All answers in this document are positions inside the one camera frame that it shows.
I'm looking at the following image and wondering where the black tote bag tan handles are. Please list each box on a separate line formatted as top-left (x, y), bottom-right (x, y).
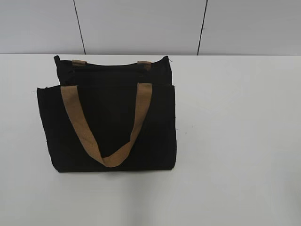
top-left (37, 56), bottom-right (177, 173)

